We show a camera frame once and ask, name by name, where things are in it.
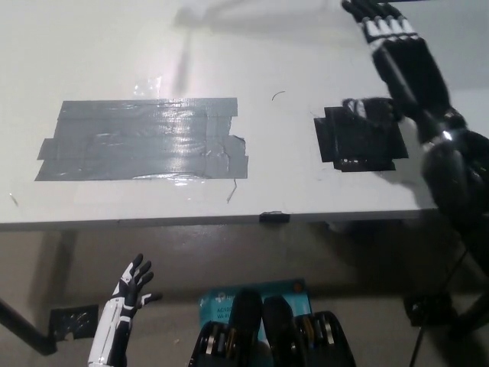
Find small black tape piece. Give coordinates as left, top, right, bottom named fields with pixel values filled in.
left=258, top=209, right=290, bottom=224

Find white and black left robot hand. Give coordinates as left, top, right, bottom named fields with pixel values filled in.
left=87, top=252, right=164, bottom=367

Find black floor tape patch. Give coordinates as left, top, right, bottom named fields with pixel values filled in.
left=50, top=304, right=100, bottom=342

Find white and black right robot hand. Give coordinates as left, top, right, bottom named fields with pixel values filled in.
left=341, top=0, right=454, bottom=129

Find teal cardboard router box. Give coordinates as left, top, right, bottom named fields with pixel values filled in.
left=197, top=278, right=315, bottom=342

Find grey duct tape patch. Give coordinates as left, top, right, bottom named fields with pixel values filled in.
left=34, top=97, right=250, bottom=183

